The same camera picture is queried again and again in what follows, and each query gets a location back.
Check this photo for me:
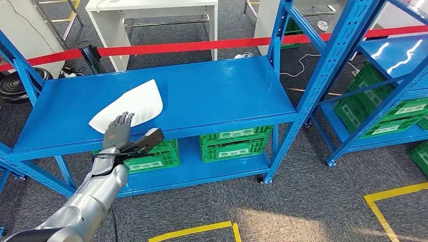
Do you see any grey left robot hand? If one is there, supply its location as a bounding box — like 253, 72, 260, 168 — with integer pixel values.
102, 111, 135, 150

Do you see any white curved shell part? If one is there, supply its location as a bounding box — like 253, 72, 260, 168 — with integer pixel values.
88, 79, 164, 135

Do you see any blue metal shelf rack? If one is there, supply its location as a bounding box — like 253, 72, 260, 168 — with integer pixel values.
302, 0, 428, 168
0, 0, 368, 201

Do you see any green plastic crate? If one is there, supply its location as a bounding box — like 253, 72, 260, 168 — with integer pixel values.
407, 140, 428, 179
92, 139, 181, 174
333, 97, 428, 140
280, 18, 303, 50
347, 62, 428, 122
199, 125, 273, 164

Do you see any white table with chrome bar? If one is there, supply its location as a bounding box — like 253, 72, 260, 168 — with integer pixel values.
85, 0, 219, 73

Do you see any short red barrier belt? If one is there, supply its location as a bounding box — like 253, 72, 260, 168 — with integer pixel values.
0, 48, 83, 73

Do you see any black round ribbed base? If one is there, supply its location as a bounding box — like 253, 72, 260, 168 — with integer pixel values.
0, 67, 54, 104

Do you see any long red barrier belt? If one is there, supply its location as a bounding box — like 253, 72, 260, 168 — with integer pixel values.
97, 25, 428, 57

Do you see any pale grey cabinet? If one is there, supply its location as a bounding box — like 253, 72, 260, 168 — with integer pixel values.
0, 0, 66, 79

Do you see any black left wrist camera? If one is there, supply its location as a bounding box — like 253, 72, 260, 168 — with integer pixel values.
119, 128, 166, 159

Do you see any black stanchion post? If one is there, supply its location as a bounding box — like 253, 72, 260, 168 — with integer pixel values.
77, 40, 106, 75

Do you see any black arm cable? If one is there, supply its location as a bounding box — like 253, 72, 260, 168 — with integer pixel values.
91, 148, 138, 242

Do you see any chrome tube frame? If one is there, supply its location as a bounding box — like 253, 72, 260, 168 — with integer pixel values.
31, 0, 84, 51

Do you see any white floor cable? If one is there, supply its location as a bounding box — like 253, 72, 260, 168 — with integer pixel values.
279, 53, 360, 78

